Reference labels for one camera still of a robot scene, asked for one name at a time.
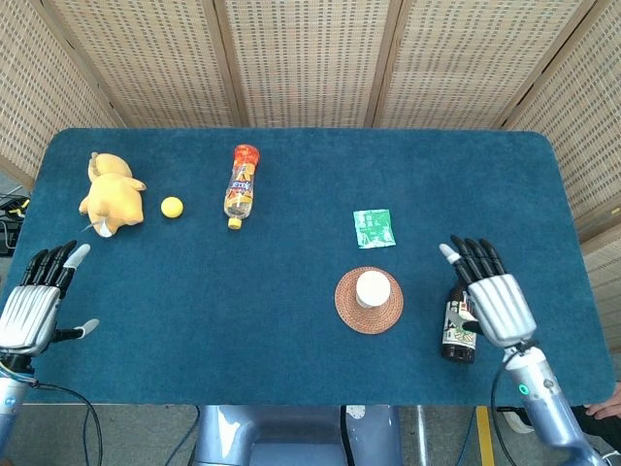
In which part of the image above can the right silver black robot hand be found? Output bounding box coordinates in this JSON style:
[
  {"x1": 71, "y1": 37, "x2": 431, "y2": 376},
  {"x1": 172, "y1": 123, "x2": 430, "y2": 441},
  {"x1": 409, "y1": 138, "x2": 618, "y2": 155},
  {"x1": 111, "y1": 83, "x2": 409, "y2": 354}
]
[{"x1": 439, "y1": 235, "x2": 539, "y2": 350}]

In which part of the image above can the bare bystander hand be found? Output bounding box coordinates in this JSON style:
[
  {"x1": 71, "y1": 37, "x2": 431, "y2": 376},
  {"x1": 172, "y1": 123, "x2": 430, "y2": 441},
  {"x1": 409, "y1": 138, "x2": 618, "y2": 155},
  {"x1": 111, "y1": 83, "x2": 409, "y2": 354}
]
[{"x1": 584, "y1": 393, "x2": 621, "y2": 421}]

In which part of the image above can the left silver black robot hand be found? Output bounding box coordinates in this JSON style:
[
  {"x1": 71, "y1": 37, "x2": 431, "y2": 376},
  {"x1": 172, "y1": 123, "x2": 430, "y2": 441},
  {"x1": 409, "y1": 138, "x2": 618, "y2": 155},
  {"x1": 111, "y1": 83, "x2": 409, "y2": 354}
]
[{"x1": 0, "y1": 240, "x2": 101, "y2": 358}]

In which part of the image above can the white paper cup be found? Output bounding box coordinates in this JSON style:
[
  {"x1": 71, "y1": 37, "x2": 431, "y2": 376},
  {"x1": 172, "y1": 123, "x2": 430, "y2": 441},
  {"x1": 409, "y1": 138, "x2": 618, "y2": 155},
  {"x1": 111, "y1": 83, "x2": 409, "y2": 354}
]
[{"x1": 355, "y1": 271, "x2": 392, "y2": 309}]

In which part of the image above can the round woven rattan coaster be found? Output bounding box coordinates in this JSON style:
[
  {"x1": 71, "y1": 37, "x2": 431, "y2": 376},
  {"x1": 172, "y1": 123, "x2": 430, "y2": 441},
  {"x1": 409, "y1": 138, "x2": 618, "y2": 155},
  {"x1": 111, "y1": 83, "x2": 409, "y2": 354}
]
[{"x1": 334, "y1": 265, "x2": 406, "y2": 335}]

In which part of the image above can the dark tea bottle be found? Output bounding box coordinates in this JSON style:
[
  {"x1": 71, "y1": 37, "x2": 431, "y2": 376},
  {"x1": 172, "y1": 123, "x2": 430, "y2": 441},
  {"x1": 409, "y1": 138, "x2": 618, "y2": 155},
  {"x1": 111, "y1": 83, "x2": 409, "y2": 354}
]
[{"x1": 440, "y1": 279, "x2": 479, "y2": 365}]

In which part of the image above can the woven bamboo screen panel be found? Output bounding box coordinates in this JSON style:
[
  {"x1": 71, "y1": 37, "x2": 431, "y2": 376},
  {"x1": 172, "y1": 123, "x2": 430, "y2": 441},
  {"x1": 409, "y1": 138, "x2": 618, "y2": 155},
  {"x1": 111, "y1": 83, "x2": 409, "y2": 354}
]
[
  {"x1": 0, "y1": 0, "x2": 122, "y2": 179},
  {"x1": 499, "y1": 0, "x2": 621, "y2": 244},
  {"x1": 43, "y1": 0, "x2": 244, "y2": 130},
  {"x1": 579, "y1": 237, "x2": 621, "y2": 360},
  {"x1": 373, "y1": 0, "x2": 591, "y2": 130},
  {"x1": 212, "y1": 0, "x2": 404, "y2": 130}
]

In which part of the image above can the yellow floor tape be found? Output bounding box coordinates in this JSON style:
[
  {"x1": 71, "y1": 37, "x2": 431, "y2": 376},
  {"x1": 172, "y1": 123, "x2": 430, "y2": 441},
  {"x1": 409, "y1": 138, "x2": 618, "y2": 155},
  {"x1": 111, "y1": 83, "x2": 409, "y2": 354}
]
[{"x1": 475, "y1": 406, "x2": 496, "y2": 466}]

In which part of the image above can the metal table leg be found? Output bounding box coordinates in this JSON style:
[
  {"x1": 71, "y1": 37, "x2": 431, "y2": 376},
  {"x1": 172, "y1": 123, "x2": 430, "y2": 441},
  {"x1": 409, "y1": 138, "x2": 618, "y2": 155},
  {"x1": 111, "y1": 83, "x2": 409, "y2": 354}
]
[{"x1": 414, "y1": 405, "x2": 431, "y2": 466}]

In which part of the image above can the yellow plush toy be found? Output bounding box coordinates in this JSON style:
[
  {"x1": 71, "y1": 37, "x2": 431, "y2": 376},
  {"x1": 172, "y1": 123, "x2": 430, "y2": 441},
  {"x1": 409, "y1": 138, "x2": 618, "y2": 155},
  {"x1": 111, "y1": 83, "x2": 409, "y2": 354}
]
[{"x1": 78, "y1": 151, "x2": 147, "y2": 239}]

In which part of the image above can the green snack sachet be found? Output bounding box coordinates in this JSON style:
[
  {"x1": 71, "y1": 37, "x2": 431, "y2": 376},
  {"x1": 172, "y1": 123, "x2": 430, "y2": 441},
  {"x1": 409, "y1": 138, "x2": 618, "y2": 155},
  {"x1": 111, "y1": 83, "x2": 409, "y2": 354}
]
[{"x1": 352, "y1": 208, "x2": 398, "y2": 250}]

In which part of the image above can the yellow ball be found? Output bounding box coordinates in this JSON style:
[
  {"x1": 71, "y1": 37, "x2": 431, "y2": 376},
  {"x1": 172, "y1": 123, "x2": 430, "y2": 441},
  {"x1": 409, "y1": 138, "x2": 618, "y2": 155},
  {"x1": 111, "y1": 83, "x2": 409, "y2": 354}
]
[{"x1": 160, "y1": 195, "x2": 185, "y2": 219}]

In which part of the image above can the blue felt table cover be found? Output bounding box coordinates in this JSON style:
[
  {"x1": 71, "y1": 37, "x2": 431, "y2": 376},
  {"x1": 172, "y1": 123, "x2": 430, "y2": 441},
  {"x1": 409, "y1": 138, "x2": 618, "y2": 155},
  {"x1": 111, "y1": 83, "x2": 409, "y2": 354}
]
[{"x1": 0, "y1": 127, "x2": 617, "y2": 408}]

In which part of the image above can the blue-grey robot torso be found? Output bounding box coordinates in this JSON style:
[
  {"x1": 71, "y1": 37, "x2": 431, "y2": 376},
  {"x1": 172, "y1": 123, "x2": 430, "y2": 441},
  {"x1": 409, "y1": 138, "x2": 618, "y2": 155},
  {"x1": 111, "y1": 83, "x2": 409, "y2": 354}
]
[{"x1": 191, "y1": 405, "x2": 404, "y2": 466}]

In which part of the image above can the orange label drink bottle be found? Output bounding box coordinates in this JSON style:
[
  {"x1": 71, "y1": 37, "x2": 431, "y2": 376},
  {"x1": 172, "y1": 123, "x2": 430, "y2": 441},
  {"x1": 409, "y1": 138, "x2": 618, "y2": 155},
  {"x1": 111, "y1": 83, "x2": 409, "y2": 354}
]
[{"x1": 223, "y1": 143, "x2": 262, "y2": 231}]

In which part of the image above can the black right hand cable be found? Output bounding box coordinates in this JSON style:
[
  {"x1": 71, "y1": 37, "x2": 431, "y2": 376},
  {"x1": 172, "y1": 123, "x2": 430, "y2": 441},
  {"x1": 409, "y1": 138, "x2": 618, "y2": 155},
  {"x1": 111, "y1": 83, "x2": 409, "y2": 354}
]
[{"x1": 490, "y1": 349, "x2": 518, "y2": 466}]

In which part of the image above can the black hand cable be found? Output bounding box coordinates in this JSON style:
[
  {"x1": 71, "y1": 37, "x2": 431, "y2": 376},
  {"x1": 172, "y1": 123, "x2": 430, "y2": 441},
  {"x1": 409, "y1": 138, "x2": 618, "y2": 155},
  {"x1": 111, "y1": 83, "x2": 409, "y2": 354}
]
[
  {"x1": 490, "y1": 349, "x2": 518, "y2": 466},
  {"x1": 28, "y1": 381, "x2": 104, "y2": 466}
]

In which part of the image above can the black equipment with cables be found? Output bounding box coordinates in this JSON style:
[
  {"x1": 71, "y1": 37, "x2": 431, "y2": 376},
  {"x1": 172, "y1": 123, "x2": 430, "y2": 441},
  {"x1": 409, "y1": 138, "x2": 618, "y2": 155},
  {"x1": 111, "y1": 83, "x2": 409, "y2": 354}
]
[{"x1": 0, "y1": 192, "x2": 31, "y2": 257}]

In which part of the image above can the black left hand cable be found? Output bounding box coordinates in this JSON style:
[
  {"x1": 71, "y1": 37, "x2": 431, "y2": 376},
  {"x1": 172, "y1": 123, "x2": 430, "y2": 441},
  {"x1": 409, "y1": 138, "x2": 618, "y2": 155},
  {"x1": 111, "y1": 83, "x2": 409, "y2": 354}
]
[{"x1": 28, "y1": 381, "x2": 104, "y2": 466}]

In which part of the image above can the thick black torso cable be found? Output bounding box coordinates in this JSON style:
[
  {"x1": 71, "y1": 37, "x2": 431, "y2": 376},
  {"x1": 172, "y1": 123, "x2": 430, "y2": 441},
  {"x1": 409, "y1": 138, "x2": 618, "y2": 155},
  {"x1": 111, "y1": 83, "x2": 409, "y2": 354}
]
[{"x1": 338, "y1": 405, "x2": 354, "y2": 466}]

